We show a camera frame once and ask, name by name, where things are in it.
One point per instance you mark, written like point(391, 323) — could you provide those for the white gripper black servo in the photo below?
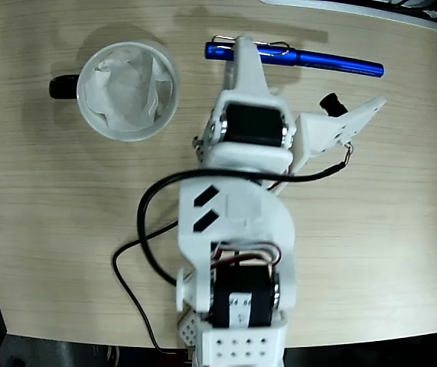
point(252, 123)

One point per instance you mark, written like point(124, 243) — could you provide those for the blue pen with metal clip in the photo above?
point(336, 63)

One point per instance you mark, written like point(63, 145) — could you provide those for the crumpled white tissue paper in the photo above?
point(126, 91)

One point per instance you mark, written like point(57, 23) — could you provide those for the white flat device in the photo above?
point(356, 9)

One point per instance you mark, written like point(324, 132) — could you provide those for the black camera lens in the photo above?
point(333, 104)

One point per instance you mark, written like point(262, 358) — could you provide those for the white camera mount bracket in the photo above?
point(317, 134)

